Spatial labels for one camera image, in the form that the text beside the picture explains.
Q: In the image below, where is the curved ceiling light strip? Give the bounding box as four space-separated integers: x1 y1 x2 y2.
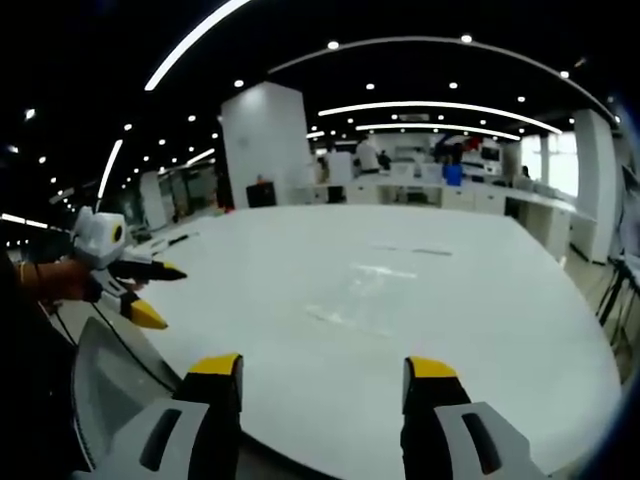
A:
143 0 252 92

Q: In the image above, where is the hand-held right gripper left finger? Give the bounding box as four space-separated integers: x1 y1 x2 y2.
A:
87 352 245 480

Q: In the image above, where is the black cable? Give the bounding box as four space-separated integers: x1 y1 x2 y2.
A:
48 298 81 351

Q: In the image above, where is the black box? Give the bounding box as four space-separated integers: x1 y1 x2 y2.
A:
245 181 277 209

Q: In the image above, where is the clear resealable bag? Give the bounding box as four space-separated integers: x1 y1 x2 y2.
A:
302 239 456 339

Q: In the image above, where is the white square pillar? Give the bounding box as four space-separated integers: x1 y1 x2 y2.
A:
220 81 315 210

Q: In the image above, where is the long ceiling light strip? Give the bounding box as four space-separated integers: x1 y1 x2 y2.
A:
317 100 564 136

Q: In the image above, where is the white pillar by window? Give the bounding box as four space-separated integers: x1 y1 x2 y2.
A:
573 108 620 201

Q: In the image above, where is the short ceiling light strip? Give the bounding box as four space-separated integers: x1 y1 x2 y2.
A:
96 138 125 200

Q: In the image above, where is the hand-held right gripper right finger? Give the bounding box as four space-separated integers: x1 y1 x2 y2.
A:
401 355 550 480

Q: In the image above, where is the black tripod stand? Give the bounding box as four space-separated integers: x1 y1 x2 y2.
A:
595 253 640 327

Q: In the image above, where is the long white counter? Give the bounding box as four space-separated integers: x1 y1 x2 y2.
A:
299 174 599 264

